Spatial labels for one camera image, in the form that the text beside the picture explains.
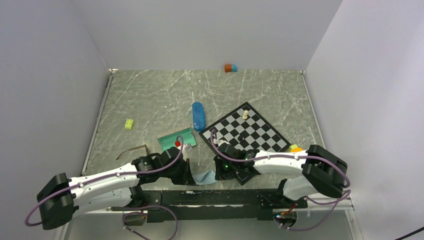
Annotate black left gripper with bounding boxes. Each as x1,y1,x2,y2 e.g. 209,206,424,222
160,158,196,186

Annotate light blue cloth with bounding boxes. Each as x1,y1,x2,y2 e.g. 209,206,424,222
193,169,217,186

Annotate brown brick block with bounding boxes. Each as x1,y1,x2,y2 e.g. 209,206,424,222
157,125,197,151

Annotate blue glasses case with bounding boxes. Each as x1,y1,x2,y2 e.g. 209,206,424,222
192,101,206,132

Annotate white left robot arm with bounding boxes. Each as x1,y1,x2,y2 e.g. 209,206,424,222
36,147,196,230

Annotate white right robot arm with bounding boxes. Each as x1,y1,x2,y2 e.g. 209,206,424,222
213,143,351,208

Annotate brown sunglasses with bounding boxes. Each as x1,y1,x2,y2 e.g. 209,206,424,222
115,144,150,160

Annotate black white chessboard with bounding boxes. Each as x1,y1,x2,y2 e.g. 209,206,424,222
199,102,291,185

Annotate orange toy fruit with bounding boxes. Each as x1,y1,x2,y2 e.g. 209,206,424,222
289,144,303,153

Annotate cream chess piece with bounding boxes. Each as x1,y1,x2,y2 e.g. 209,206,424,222
242,110,249,120

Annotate lime green toy brick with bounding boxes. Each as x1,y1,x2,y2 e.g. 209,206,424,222
124,119,134,130

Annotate blue block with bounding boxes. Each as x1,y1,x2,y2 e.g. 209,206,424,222
231,64,238,73

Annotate orange block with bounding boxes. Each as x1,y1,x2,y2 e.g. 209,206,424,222
224,64,233,73

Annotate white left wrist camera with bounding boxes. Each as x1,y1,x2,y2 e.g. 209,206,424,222
174,140,193,158

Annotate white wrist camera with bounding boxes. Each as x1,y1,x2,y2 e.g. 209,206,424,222
174,140,193,158
213,138,228,148

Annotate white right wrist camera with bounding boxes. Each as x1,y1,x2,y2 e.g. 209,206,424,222
213,138,228,148

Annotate black base frame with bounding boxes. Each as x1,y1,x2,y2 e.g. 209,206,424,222
110,188,308,223

